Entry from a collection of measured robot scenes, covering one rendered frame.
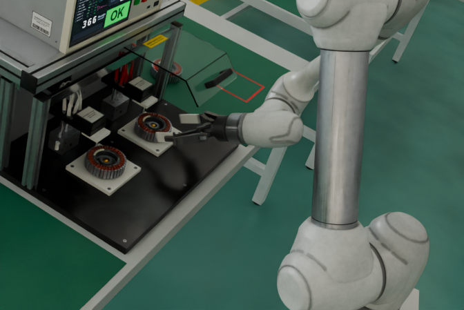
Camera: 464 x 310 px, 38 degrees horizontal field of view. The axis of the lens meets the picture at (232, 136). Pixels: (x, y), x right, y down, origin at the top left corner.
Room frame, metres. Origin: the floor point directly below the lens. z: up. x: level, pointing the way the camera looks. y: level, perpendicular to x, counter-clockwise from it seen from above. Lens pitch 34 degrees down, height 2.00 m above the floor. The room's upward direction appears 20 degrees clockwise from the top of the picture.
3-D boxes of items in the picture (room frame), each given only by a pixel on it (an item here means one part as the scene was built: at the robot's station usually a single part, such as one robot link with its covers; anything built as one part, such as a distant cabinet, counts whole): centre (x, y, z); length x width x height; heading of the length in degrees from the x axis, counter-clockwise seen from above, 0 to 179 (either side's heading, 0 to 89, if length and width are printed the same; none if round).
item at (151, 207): (1.56, 0.29, 0.76); 0.64 x 0.47 x 0.02; 163
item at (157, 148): (1.67, 0.24, 0.78); 0.15 x 0.15 x 0.01; 73
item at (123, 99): (1.72, 0.38, 0.80); 0.08 x 0.05 x 0.06; 163
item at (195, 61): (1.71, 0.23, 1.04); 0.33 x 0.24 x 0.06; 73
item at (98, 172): (1.44, 0.31, 0.80); 0.11 x 0.11 x 0.04
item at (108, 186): (1.44, 0.31, 0.78); 0.15 x 0.15 x 0.01; 73
